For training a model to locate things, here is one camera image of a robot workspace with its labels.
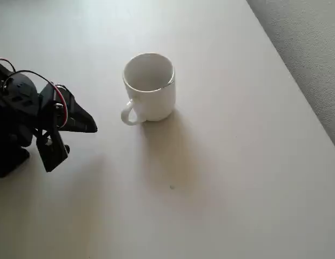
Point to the white ceramic mug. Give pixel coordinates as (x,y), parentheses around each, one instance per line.
(154,102)

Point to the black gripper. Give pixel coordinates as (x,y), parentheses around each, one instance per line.
(75,116)

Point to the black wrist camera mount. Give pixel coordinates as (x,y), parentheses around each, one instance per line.
(52,153)

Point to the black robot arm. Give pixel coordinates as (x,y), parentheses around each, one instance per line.
(13,110)

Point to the silver metal teaspoon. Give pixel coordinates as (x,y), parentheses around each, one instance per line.
(169,83)

